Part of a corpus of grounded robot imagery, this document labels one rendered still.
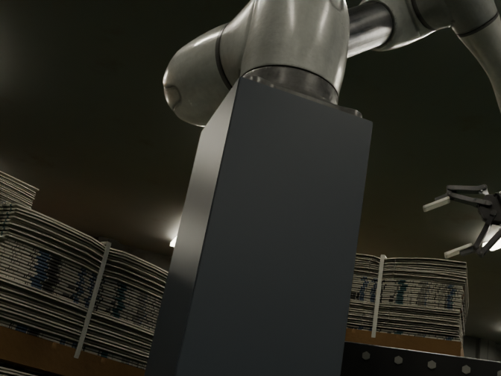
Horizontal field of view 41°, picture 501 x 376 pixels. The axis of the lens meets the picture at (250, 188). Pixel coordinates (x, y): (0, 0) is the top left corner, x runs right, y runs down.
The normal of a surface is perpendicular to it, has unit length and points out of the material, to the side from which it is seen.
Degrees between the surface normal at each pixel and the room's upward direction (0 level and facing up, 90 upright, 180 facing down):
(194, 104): 152
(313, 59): 96
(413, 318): 90
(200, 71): 121
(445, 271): 90
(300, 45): 96
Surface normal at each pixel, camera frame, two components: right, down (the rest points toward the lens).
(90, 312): 0.78, -0.09
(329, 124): 0.33, -0.29
